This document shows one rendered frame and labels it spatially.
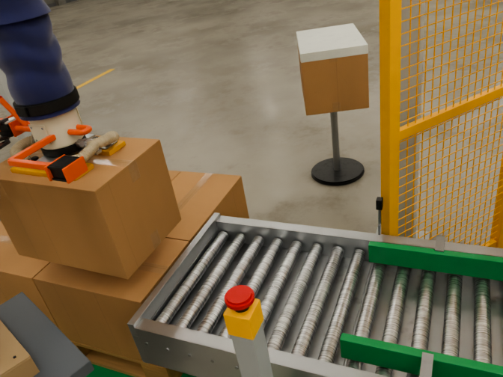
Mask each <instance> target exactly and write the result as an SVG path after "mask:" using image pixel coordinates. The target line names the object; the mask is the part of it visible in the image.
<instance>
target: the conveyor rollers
mask: <svg viewBox="0 0 503 377"><path fill-rule="evenodd" d="M228 237H229V236H228V234H227V233H226V232H225V231H220V232H219V234H218V235H217V237H216V238H215V239H214V240H213V242H212V243H211V244H210V246H209V248H208V249H207V250H206V251H205V252H204V254H203V256H202V257H201V258H200V260H199V261H198V262H197V264H196V265H195V267H194V268H193V269H192V270H191V272H190V273H189V275H188V276H187V277H186V279H185V280H184V282H183V283H182V284H181V285H180V287H179V288H178V290H177V291H176V293H175V294H174V295H173V296H172V298H171V300H170V301H169V302H168V303H167V305H166V306H165V307H164V309H163V310H162V312H161V313H160V314H159V315H158V317H157V318H156V320H155V321H157V322H163V323H167V324H169V323H170V321H171V320H172V319H173V318H174V316H175V314H176V313H177V311H178V310H179V309H180V307H181V306H182V304H183V303H184V301H185V300H186V299H187V297H188V296H189V294H190V292H191V291H192V290H193V289H194V287H195V285H196V284H197V282H199V280H200V279H201V277H202V275H203V274H204V273H205V271H206V270H207V268H208V267H209V265H210V264H211V262H212V261H213V260H214V258H215V257H216V255H217V254H218V253H219V251H220V250H221V248H222V246H223V245H224V244H225V243H226V241H227V240H228ZM245 241H246V237H245V236H244V235H243V234H241V233H238V234H237V235H236V236H235V238H234V240H233V241H232V243H231V244H230V245H229V247H228V248H227V250H226V251H225V252H224V254H223V255H222V257H221V259H220V260H219V261H218V263H217V264H216V266H215V268H214V269H213V270H212V272H211V273H210V275H209V276H208V278H207V279H206V280H205V282H204V284H203V285H202V287H201V288H200V289H199V291H198V293H197V294H196V296H195V297H194V298H193V299H192V301H191V303H190V304H189V306H188V307H187V308H186V310H185V312H184V313H183V315H182V316H181V317H180V319H179V321H178V322H177V324H176V326H179V327H182V328H188V329H190V327H191V325H192V323H193V322H194V321H195V319H196V317H197V316H198V314H199V313H200V312H201V310H202V308H203V306H204V305H205V304H206V302H207V300H208V299H209V297H210V296H211V294H212V293H213V291H214V289H215V288H216V286H217V285H218V283H219V281H220V280H221V279H222V277H223V275H224V274H225V272H226V271H227V269H228V267H229V266H230V264H231V263H232V262H233V260H234V258H235V256H236V255H237V254H238V252H239V251H240V249H241V247H242V246H243V244H244V243H245ZM263 244H264V239H263V238H262V237H261V236H255V237H254V239H253V240H252V242H251V244H250V246H249V247H248V248H247V250H246V252H245V253H244V255H243V257H242V258H241V260H240V261H239V263H238V264H237V267H236V268H235V269H234V271H233V273H232V274H231V276H230V277H229V279H228V281H227V282H226V284H225V285H224V287H223V288H222V291H221V292H220V293H219V295H218V297H217V298H216V300H215V301H214V303H213V305H212V307H211V308H210V309H209V311H208V313H207V315H206V316H205V317H204V319H203V321H202V322H201V324H200V325H199V327H198V329H197V331H201V332H204V333H208V334H211V332H212V331H213V329H214V327H215V326H216V323H217V322H218V321H219V319H220V317H221V315H222V314H223V312H224V310H225V308H226V307H227V306H226V304H225V299H224V297H225V293H226V292H227V291H228V290H229V289H230V288H232V287H234V286H238V285H240V283H241V281H242V279H243V278H244V276H245V275H246V272H247V271H248V270H249V267H250V266H251V264H252V263H253V261H254V259H255V257H256V256H257V254H258V252H259V250H260V249H261V247H262V246H263ZM282 246H283V242H282V241H281V240H280V239H278V238H275V239H273V241H272V243H271V244H270V246H269V248H268V249H267V251H266V253H265V254H264V256H263V259H262V260H261V262H260V264H259V265H258V267H257V269H256V271H255V272H254V274H253V276H252V277H251V280H250V281H249V283H248V285H247V286H249V287H251V288H252V289H253V291H254V297H255V296H256V295H257V293H258V291H259V289H260V287H261V285H262V284H263V282H264V280H265V278H266V276H267V274H268V273H269V270H270V269H271V267H272V264H273V263H274V261H275V259H276V257H277V256H278V253H279V251H280V250H281V248H282ZM301 250H302V243H301V242H299V241H293V242H292V244H291V246H290V248H289V250H288V252H287V253H286V255H285V257H284V259H283V261H282V263H281V265H280V267H279V269H278V271H277V273H276V275H275V277H274V279H273V281H272V283H271V285H270V286H269V289H268V290H267V292H266V295H265V296H264V298H263V301H262V302H261V308H262V312H263V322H262V323H263V329H264V327H265V325H266V323H267V321H268V319H269V317H270V315H271V313H272V310H273V308H274V306H275V304H276V302H277V300H278V298H279V296H280V294H281V291H282V290H283V288H284V285H285V284H286V282H287V279H288V277H289V275H290V273H291V271H292V269H293V267H294V265H295V262H296V260H297V258H298V256H299V254H300V252H301ZM322 251H323V247H322V246H321V245H320V244H317V243H315V244H313V245H312V246H311V249H310V251H309V253H308V256H307V257H306V259H305V262H304V264H303V266H302V269H301V271H300V273H299V275H298V278H297V279H296V282H295V284H294V286H293V288H292V290H291V292H290V295H289V297H288V299H287V302H286V304H285V306H284V308H283V311H282V312H281V315H280V317H279V319H278V321H277V323H276V325H275V328H274V330H273V332H272V335H271V337H270V339H269V341H268V343H267V348H270V349H276V350H279V351H281V348H282V346H283V344H284V341H285V339H286V337H287V334H288V332H289V330H290V327H291V325H292V323H293V320H294V318H295V315H296V313H297V310H298V309H299V306H300V304H301V301H302V298H303V296H304V294H305V291H306V290H307V287H308V284H309V282H310V280H311V277H312V275H313V273H314V270H315V268H316V266H317V263H318V260H319V258H320V255H321V254H322ZM343 255H344V249H343V248H341V247H339V246H335V247H334V248H333V249H332V252H331V254H330V256H329V259H328V261H327V264H326V267H325V269H324V271H323V274H322V277H321V279H320V282H319V284H318V286H317V289H316V292H315V294H314V297H313V299H312V302H311V305H310V307H309V309H308V312H307V314H306V317H305V320H304V322H303V324H302V327H301V329H300V332H299V335H298V337H297V339H296V342H295V345H294V347H293V350H292V352H291V353H292V354H295V355H301V356H304V357H307V354H308V350H309V349H310V346H311V342H312V340H313V338H314V334H315V331H316V330H317V326H318V323H319V321H320V317H321V315H322V312H323V309H324V307H325V304H326V301H327V298H328V296H329V293H330V290H331V288H332V285H333V282H334V279H335V276H336V274H337V271H338V267H339V265H340V263H341V259H342V257H343ZM365 257H366V253H365V252H364V251H363V250H362V249H356V250H354V252H353V256H352V259H351V261H350V265H349V268H348V270H347V274H346V277H345V279H344V283H343V286H342V288H341V292H340V295H339V297H338V301H337V304H336V306H335V310H334V313H333V315H332V319H331V322H330V324H329V328H328V331H327V333H326V337H325V340H324V342H323V346H322V349H321V351H320V355H319V358H318V360H320V361H325V362H329V363H334V361H335V356H336V354H337V350H338V347H339V343H340V338H341V334H342V333H343V331H344V326H345V324H346V321H347V317H348V313H349V311H350V306H351V304H352V301H353V296H354V294H355V291H356V287H357V283H358V281H359V276H360V274H361V271H362V266H363V264H364V261H365ZM386 267H387V265H386V264H381V263H374V266H373V268H372V272H371V276H370V280H369V282H368V288H367V290H366V293H365V298H364V301H363V305H362V309H361V313H360V315H359V320H358V323H357V326H356V331H355V334H354V335H356V336H360V337H366V338H370V335H371V330H372V327H373V323H374V317H375V314H376V311H377V305H378V301H379V296H380V293H381V289H382V283H383V280H384V277H385V271H386ZM410 272H411V268H407V267H402V266H398V267H397V272H396V276H395V280H394V286H393V290H392V294H391V301H390V305H389V309H388V315H387V319H386V323H385V329H384V333H383V337H382V341H385V342H388V343H395V344H398V340H399V336H400V328H401V323H402V318H403V311H404V306H405V301H406V294H407V289H408V285H409V276H410ZM435 282H436V272H434V271H428V270H423V269H422V273H421V283H420V288H419V294H418V303H417V309H416V314H415V324H414V329H413V335H412V344H411V347H413V348H417V349H423V350H428V343H429V336H430V323H431V316H432V309H433V296H434V289H435ZM462 285H463V276H462V275H455V274H449V273H448V281H447V291H446V300H445V318H444V328H443V337H442V354H446V355H452V356H456V357H459V352H460V319H461V301H462ZM474 361H480V362H484V363H488V364H491V363H492V337H491V305H490V279H486V278H476V277H475V309H474Z"/></svg>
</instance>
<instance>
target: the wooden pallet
mask: <svg viewBox="0 0 503 377"><path fill-rule="evenodd" d="M71 342H72V343H73V344H74V345H75V346H76V347H77V348H78V349H79V350H80V351H81V352H82V353H83V354H84V355H85V356H86V357H87V358H88V359H89V360H90V361H91V363H92V364H95V365H97V366H101V367H105V368H107V369H110V370H114V371H117V372H120V373H124V374H127V375H130V376H134V377H181V376H182V374H183V373H181V372H178V371H175V370H170V369H168V368H164V367H160V366H157V365H154V364H148V363H145V362H143V361H140V360H137V359H134V358H129V357H127V356H123V355H119V354H116V353H113V352H108V351H106V350H102V349H98V348H95V347H93V346H88V345H85V344H82V343H77V342H74V341H72V340H71Z"/></svg>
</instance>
